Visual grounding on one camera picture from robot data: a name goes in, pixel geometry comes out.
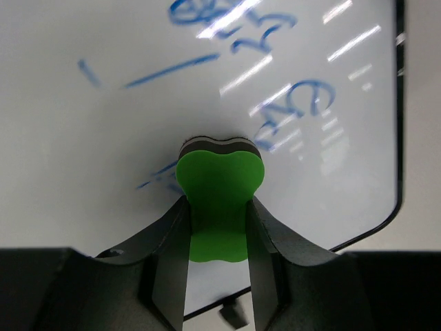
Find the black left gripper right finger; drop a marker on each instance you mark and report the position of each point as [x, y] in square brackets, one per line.
[297, 285]

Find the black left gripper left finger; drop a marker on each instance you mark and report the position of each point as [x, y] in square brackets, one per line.
[139, 284]

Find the green bone-shaped whiteboard eraser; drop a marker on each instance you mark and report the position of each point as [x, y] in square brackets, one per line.
[219, 178]

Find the white whiteboard with black frame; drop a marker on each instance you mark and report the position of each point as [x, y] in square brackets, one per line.
[98, 97]

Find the black whiteboard clip foot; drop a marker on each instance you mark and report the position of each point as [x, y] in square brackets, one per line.
[233, 314]

